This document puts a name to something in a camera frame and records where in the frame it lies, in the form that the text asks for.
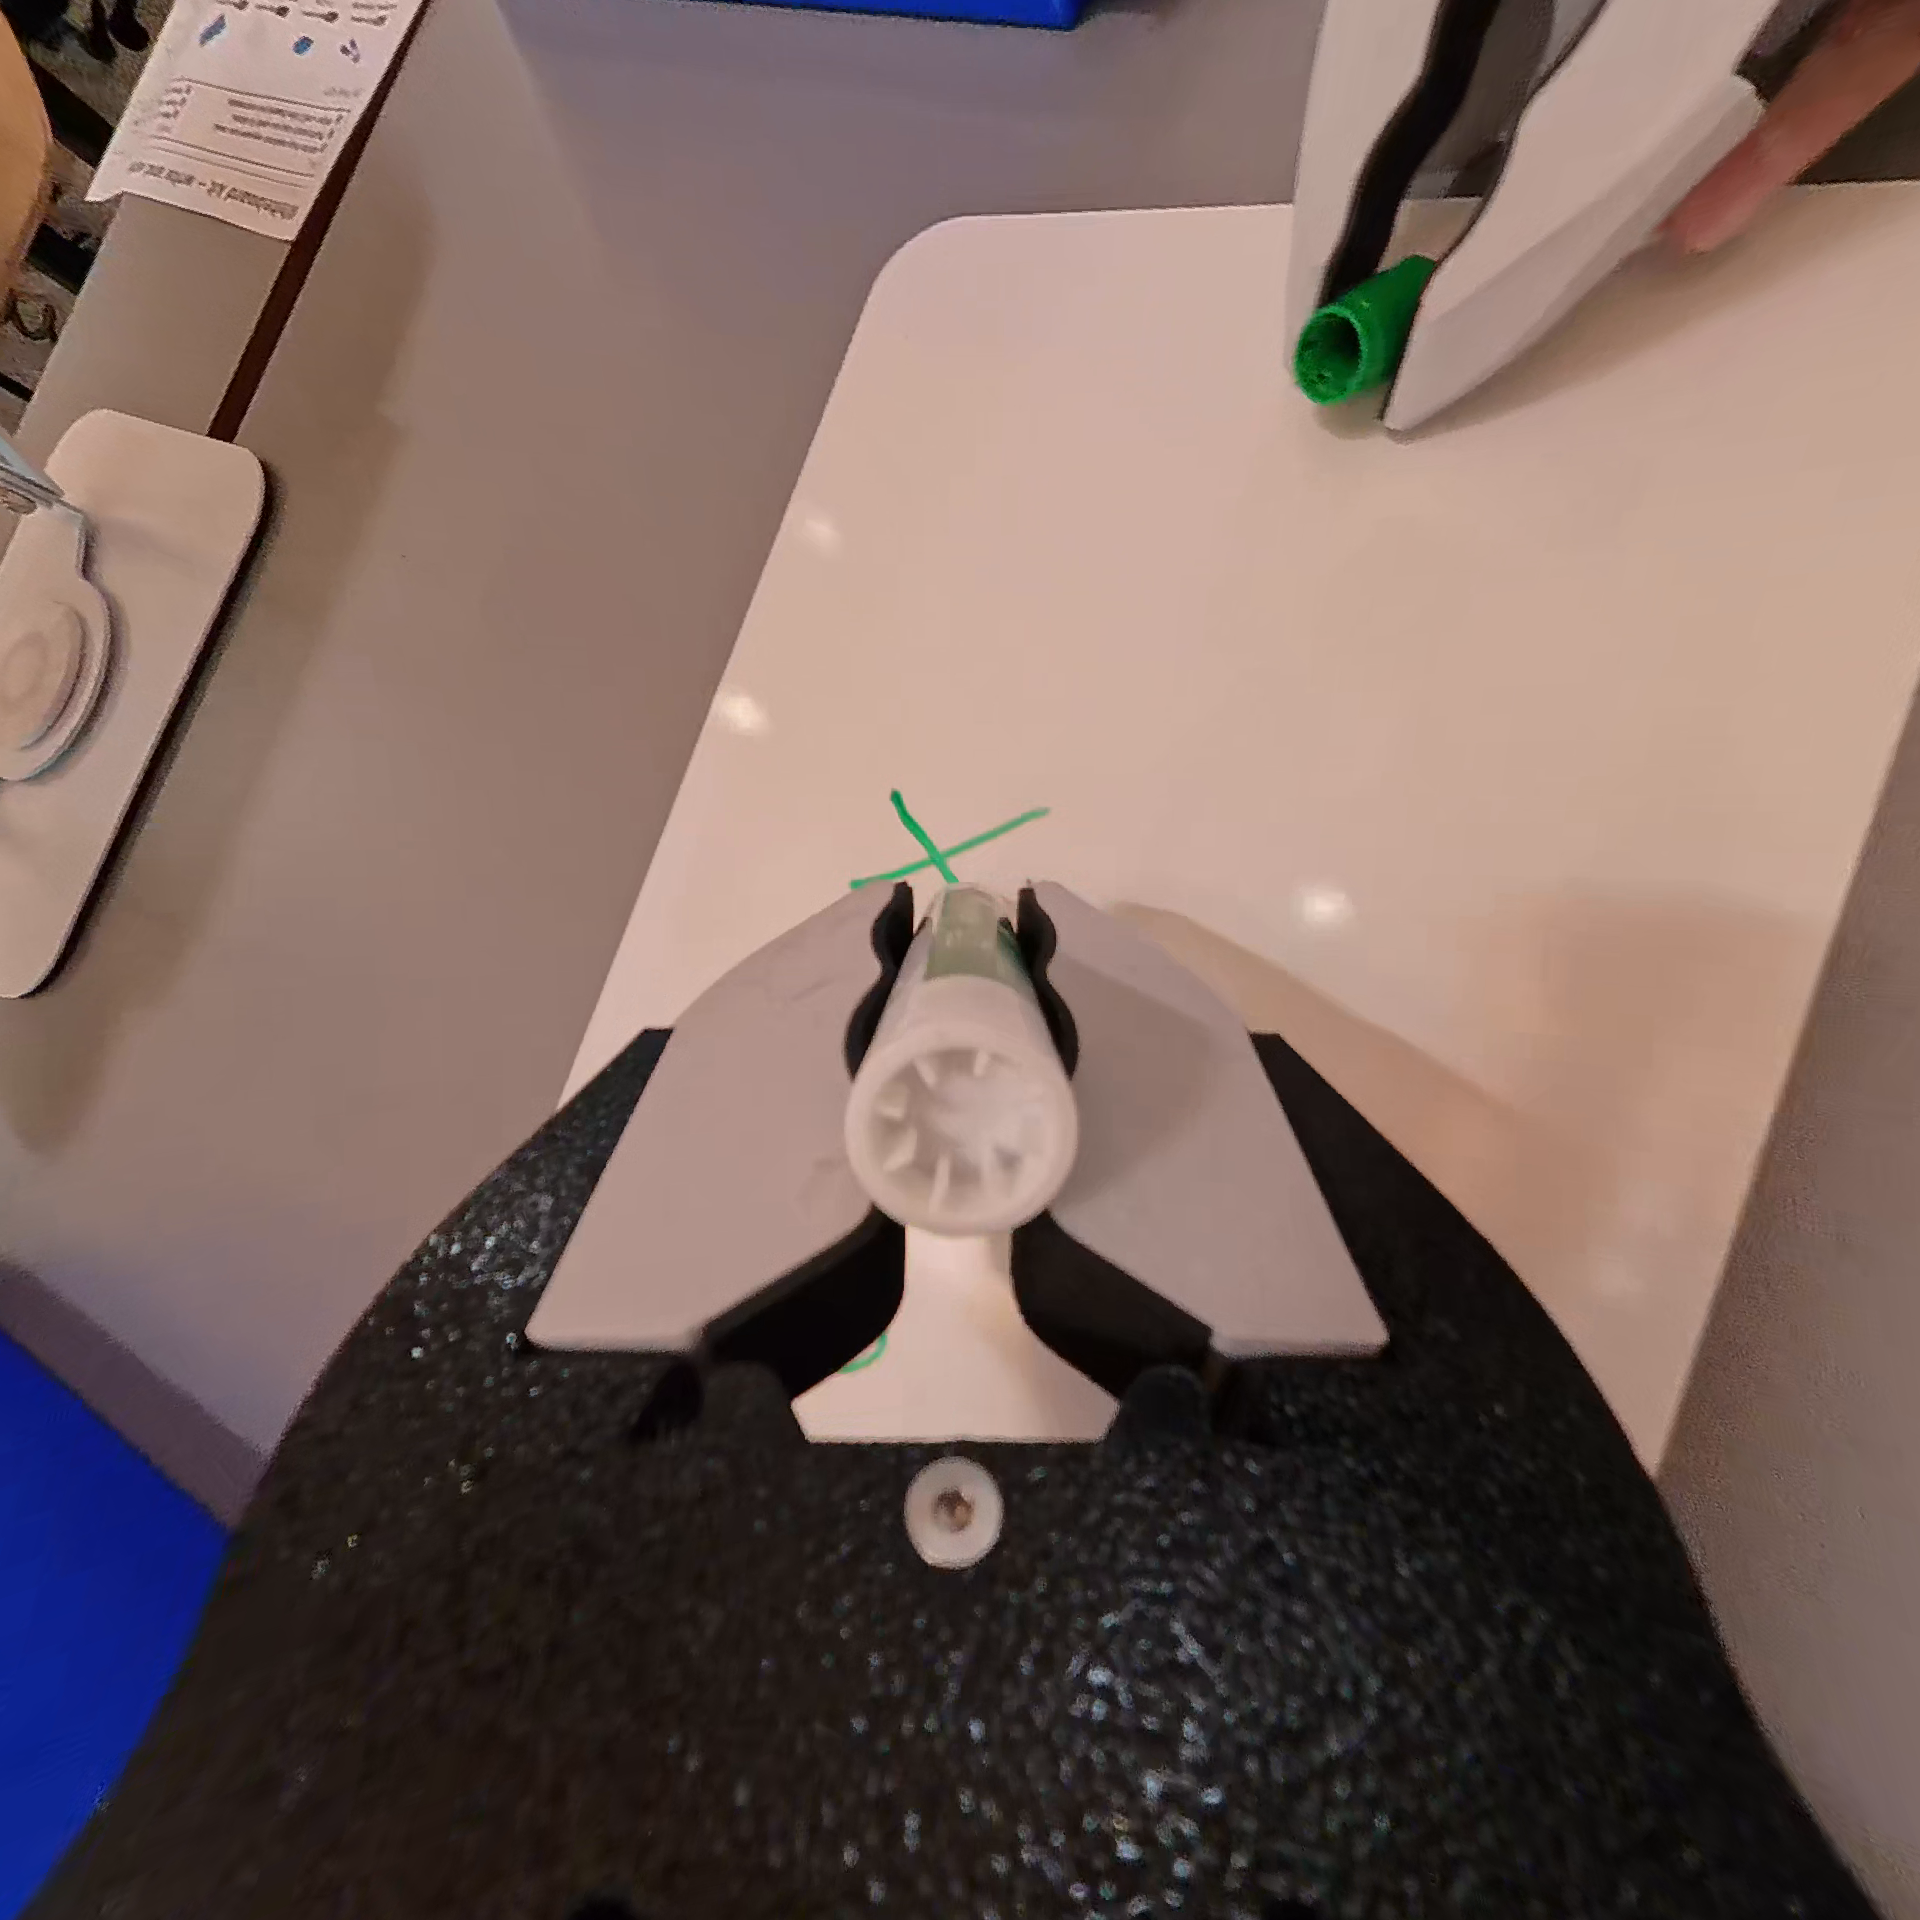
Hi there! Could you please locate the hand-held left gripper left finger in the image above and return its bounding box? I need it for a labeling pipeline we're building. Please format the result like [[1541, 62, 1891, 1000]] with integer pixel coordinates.
[[526, 879, 925, 1397]]

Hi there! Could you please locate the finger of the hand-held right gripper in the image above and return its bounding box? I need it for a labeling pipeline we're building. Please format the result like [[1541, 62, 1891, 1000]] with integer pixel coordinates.
[[1385, 0, 1792, 441], [1287, 0, 1513, 357]]

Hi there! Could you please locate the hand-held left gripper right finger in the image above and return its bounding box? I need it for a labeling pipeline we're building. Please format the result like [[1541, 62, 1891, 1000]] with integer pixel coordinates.
[[1011, 879, 1391, 1401]]

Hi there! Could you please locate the green marker cap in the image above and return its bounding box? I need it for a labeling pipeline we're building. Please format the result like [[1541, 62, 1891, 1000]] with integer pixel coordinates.
[[1292, 249, 1447, 407]]

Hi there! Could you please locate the green whiteboard marker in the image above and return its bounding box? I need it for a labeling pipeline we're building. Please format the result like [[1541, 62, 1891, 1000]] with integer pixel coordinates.
[[838, 879, 1090, 1240]]

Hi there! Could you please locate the small white whiteboard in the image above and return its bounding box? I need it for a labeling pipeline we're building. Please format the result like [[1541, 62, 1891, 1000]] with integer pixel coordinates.
[[558, 206, 1920, 1476]]

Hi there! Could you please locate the person's right hand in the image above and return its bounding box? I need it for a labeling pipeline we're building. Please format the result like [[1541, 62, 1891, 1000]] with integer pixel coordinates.
[[1661, 0, 1920, 249]]

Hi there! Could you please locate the printed paper sheet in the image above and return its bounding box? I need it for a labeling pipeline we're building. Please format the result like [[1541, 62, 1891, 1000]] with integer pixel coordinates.
[[92, 0, 433, 244]]

